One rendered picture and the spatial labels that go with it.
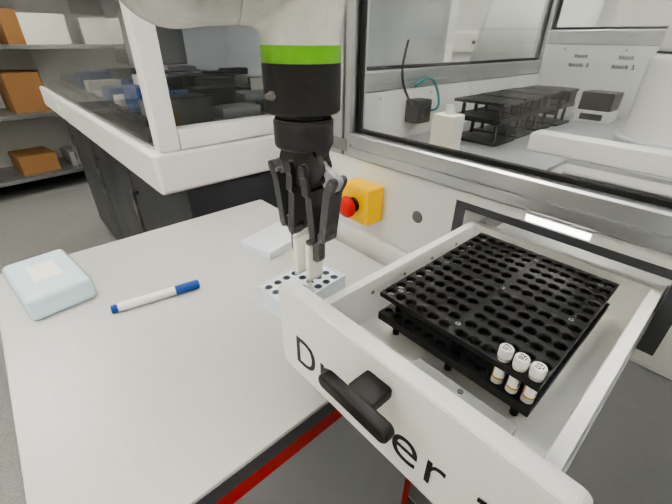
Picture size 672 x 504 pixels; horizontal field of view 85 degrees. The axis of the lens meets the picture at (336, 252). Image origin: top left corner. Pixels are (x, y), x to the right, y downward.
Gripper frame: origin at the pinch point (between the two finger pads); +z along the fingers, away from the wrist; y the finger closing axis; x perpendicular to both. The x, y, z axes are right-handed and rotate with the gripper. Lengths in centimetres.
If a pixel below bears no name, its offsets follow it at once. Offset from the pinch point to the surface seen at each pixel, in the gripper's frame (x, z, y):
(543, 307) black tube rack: -5.5, -3.8, -30.8
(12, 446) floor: 51, 86, 89
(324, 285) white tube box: -2.8, 6.7, -0.7
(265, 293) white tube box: 5.3, 6.6, 4.6
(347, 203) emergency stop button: -14.7, -2.6, 5.1
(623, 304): -19.5, 0.3, -37.3
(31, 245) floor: 15, 86, 243
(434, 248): -10.3, -2.9, -15.1
